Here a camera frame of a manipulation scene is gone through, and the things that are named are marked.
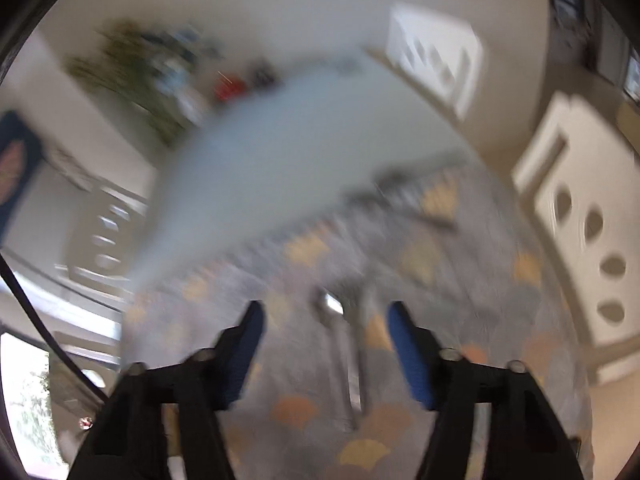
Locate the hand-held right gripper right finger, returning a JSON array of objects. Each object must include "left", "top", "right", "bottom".
[{"left": 387, "top": 301, "right": 585, "bottom": 480}]

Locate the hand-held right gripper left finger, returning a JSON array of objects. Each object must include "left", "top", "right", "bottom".
[{"left": 66, "top": 301, "right": 266, "bottom": 480}]

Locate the metal fork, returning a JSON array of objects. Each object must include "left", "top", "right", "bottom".
[{"left": 349, "top": 280, "right": 370, "bottom": 412}]

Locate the metal spoon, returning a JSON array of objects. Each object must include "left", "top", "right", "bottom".
[{"left": 312, "top": 286, "right": 359, "bottom": 432}]

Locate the grey fan-pattern placemat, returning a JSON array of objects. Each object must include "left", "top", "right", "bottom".
[{"left": 120, "top": 160, "right": 597, "bottom": 480}]

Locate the black chopstick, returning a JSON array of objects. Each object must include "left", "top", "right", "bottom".
[{"left": 345, "top": 170, "right": 453, "bottom": 211}]

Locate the white chair with oval cutouts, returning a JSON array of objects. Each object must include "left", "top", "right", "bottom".
[
  {"left": 64, "top": 184, "right": 152, "bottom": 287},
  {"left": 386, "top": 1, "right": 487, "bottom": 120},
  {"left": 511, "top": 91, "right": 640, "bottom": 387}
]

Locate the red object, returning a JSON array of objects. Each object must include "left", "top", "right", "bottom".
[{"left": 214, "top": 74, "right": 247, "bottom": 102}]

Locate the dark small object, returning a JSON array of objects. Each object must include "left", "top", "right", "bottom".
[{"left": 251, "top": 61, "right": 277, "bottom": 87}]

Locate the green flower bouquet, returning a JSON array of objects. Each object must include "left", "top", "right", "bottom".
[{"left": 64, "top": 19, "right": 222, "bottom": 147}]

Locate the dark appliance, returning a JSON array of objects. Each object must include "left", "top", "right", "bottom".
[{"left": 549, "top": 0, "right": 602, "bottom": 67}]

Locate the black cable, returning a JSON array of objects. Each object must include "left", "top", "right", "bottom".
[{"left": 0, "top": 254, "right": 109, "bottom": 404}]

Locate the dark blue wall picture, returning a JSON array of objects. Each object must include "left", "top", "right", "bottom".
[{"left": 0, "top": 110, "right": 44, "bottom": 242}]

